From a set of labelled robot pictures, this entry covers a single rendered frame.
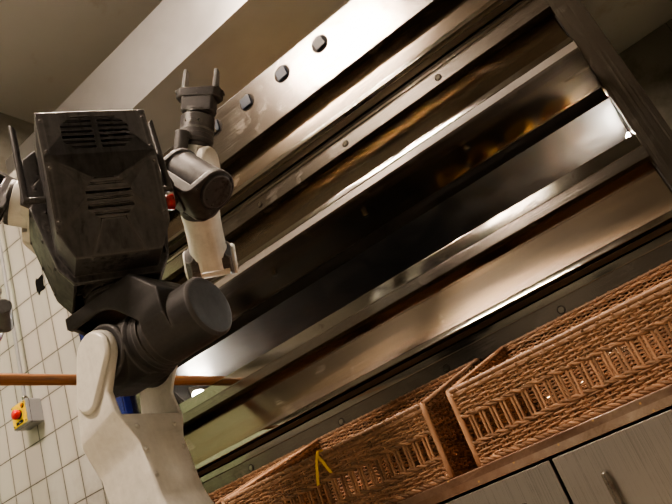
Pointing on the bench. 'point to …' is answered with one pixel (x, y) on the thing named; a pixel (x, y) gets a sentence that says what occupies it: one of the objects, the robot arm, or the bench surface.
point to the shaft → (76, 379)
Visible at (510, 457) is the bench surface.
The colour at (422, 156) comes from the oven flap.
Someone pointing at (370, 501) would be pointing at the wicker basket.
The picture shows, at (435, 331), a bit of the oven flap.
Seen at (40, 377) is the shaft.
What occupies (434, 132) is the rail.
